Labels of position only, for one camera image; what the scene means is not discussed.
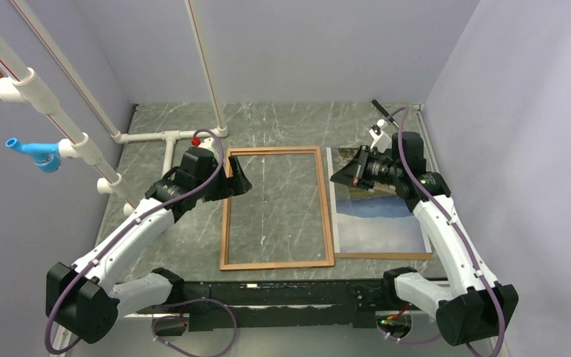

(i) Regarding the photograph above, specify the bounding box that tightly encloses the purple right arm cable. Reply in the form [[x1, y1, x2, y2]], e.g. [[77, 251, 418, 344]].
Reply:
[[377, 106, 507, 357]]

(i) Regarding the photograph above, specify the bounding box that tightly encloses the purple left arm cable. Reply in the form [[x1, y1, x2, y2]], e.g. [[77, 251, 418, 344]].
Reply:
[[44, 129, 238, 357]]

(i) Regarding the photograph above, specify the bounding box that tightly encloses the black handled hammer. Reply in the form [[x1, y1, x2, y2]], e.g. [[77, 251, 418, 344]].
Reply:
[[371, 100, 390, 118]]

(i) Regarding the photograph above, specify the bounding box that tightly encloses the landscape photo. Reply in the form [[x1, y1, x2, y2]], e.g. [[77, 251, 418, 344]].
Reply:
[[326, 147, 434, 260]]

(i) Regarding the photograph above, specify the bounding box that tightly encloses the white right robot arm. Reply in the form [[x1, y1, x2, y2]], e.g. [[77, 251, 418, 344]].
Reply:
[[330, 132, 519, 351]]

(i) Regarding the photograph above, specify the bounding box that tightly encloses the wooden picture frame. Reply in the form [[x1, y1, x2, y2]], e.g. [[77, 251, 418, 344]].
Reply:
[[219, 146, 335, 271]]

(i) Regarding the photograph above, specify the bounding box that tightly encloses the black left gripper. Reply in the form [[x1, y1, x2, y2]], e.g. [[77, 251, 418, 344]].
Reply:
[[196, 155, 251, 202]]

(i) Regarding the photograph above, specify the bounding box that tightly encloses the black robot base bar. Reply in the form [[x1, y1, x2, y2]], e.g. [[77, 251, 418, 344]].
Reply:
[[137, 278, 410, 332]]

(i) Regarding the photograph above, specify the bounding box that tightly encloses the white pvc pipe stand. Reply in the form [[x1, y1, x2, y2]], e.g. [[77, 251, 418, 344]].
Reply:
[[0, 0, 229, 218]]

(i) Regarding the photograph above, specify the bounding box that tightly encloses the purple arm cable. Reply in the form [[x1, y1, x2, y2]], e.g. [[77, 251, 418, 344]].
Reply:
[[377, 106, 507, 357], [44, 129, 238, 357]]

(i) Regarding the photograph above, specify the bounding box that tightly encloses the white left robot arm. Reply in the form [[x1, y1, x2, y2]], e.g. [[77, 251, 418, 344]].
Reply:
[[45, 147, 252, 344]]

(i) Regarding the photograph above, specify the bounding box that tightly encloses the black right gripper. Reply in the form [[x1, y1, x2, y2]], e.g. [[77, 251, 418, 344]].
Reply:
[[331, 145, 402, 190]]

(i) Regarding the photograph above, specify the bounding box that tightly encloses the blue faucet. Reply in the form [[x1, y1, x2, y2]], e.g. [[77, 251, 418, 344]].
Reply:
[[5, 138, 62, 173]]

